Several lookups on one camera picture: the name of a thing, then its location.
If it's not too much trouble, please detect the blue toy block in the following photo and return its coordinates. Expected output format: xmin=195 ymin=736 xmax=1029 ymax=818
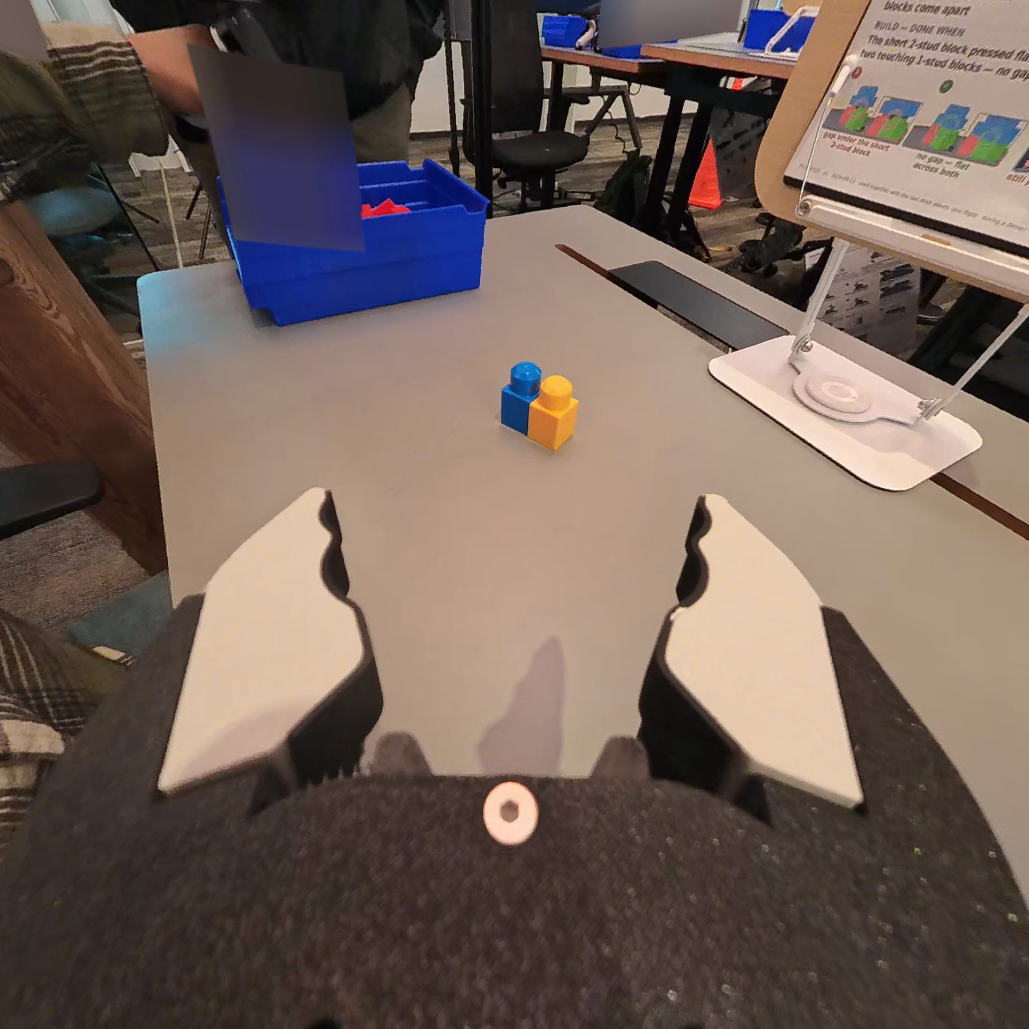
xmin=500 ymin=361 xmax=545 ymax=436

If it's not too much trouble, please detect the black office stool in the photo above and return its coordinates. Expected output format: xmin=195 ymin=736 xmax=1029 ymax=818
xmin=462 ymin=0 xmax=593 ymax=215

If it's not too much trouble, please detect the orange toy block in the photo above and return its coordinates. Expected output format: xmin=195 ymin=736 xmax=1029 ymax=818
xmin=528 ymin=375 xmax=580 ymax=451

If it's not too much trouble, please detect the wooden pillar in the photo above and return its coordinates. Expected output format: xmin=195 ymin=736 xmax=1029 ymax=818
xmin=0 ymin=201 xmax=168 ymax=577

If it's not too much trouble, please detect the white document stand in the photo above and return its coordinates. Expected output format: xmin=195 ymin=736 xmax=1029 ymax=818
xmin=709 ymin=197 xmax=1029 ymax=492

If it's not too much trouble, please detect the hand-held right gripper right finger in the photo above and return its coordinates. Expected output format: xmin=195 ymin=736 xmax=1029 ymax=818
xmin=639 ymin=494 xmax=865 ymax=813

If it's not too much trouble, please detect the orange traffic cone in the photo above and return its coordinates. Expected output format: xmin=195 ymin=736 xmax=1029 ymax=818
xmin=689 ymin=140 xmax=725 ymax=212

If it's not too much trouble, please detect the brown background table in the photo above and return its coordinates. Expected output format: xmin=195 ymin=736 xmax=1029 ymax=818
xmin=540 ymin=32 xmax=799 ymax=236

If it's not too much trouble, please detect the printed white box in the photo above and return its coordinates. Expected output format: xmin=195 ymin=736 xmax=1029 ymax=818
xmin=818 ymin=241 xmax=923 ymax=332

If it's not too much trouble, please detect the blue plastic bin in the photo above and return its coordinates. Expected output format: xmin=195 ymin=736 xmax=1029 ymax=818
xmin=540 ymin=13 xmax=601 ymax=51
xmin=743 ymin=8 xmax=815 ymax=54
xmin=217 ymin=158 xmax=491 ymax=327

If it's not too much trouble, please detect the black cable tray cover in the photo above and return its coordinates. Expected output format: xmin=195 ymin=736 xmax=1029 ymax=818
xmin=608 ymin=259 xmax=791 ymax=353

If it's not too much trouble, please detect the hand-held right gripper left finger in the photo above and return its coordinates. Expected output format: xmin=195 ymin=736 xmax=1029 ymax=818
xmin=156 ymin=488 xmax=383 ymax=813

